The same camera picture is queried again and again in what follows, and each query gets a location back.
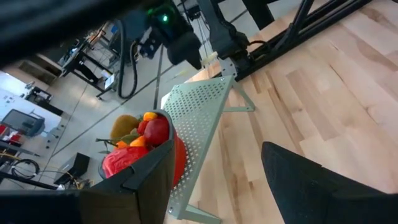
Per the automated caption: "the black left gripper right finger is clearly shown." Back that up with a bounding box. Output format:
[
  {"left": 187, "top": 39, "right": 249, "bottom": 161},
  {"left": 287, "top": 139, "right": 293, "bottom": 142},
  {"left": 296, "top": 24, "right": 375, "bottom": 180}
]
[{"left": 261, "top": 141, "right": 398, "bottom": 224}]

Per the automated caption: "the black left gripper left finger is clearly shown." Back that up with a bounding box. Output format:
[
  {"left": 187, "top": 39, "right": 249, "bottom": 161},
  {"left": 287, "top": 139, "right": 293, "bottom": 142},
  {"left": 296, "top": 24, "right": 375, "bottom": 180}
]
[{"left": 79, "top": 139, "right": 177, "bottom": 224}]

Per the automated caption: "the large bright red fruit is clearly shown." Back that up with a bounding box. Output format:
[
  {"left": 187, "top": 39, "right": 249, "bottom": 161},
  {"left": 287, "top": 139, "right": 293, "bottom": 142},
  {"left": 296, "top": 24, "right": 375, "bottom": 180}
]
[{"left": 102, "top": 146, "right": 150, "bottom": 179}]

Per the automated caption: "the red colander with grey rim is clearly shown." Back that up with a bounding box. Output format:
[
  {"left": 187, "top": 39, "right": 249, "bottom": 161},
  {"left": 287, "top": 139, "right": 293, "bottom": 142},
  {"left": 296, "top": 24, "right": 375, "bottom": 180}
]
[{"left": 98, "top": 108, "right": 188, "bottom": 189}]

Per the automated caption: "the orange apricot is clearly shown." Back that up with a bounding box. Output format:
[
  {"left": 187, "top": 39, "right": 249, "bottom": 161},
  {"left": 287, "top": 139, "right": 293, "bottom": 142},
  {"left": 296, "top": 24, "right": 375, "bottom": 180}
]
[
  {"left": 142, "top": 111, "right": 159, "bottom": 122},
  {"left": 129, "top": 136, "right": 147, "bottom": 148}
]

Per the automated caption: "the orange tangerine with green leaves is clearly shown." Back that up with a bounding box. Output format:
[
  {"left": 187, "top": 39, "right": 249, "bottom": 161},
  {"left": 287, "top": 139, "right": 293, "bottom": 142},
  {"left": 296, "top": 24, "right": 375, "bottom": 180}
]
[{"left": 95, "top": 133, "right": 141, "bottom": 155}]

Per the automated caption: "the dark red round fruit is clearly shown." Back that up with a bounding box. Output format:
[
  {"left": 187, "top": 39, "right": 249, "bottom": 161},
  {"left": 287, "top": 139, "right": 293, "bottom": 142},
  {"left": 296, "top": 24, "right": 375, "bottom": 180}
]
[{"left": 143, "top": 118, "right": 170, "bottom": 147}]

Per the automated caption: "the red strawberry with leaves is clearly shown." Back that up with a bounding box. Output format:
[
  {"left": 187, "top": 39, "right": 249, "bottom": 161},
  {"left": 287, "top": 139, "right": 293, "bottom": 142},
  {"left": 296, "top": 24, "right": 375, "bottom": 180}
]
[{"left": 136, "top": 119, "right": 150, "bottom": 136}]

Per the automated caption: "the brown kiwi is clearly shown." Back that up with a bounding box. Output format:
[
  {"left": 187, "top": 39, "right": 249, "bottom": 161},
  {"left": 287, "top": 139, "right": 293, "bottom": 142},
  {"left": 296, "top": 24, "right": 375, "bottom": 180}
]
[{"left": 109, "top": 114, "right": 141, "bottom": 141}]

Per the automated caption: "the black box on floor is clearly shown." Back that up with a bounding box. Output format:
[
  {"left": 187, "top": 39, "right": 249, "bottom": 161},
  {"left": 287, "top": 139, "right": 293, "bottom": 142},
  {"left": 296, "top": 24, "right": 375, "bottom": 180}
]
[{"left": 53, "top": 152, "right": 91, "bottom": 186}]

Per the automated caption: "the green perforated metal shelf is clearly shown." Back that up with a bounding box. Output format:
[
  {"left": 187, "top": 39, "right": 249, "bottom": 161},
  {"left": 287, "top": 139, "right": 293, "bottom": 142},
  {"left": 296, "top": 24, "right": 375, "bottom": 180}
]
[{"left": 160, "top": 75, "right": 256, "bottom": 224}]

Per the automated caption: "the black background desk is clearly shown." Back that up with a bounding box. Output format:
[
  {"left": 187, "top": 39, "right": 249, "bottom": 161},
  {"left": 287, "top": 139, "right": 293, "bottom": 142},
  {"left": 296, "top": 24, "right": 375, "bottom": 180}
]
[{"left": 60, "top": 29, "right": 121, "bottom": 101}]

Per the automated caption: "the grey background monitor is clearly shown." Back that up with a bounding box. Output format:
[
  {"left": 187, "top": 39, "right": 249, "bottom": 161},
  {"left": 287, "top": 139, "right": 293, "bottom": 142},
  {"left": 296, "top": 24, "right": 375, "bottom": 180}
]
[{"left": 1, "top": 108, "right": 46, "bottom": 138}]

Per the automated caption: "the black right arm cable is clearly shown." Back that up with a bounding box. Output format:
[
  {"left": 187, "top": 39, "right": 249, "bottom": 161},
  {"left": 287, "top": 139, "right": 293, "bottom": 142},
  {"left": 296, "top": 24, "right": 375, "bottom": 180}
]
[{"left": 115, "top": 18, "right": 140, "bottom": 101}]

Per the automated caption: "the grey metal corner bracket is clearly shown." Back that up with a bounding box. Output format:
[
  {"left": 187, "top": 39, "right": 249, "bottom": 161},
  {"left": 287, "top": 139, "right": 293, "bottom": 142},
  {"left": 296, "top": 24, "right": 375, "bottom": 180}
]
[{"left": 218, "top": 57, "right": 238, "bottom": 78}]

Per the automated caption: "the coiled black floor cable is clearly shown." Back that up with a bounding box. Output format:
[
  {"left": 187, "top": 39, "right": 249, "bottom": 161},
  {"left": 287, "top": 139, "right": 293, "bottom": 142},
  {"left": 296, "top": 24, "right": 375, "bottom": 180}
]
[{"left": 10, "top": 158, "right": 41, "bottom": 180}]

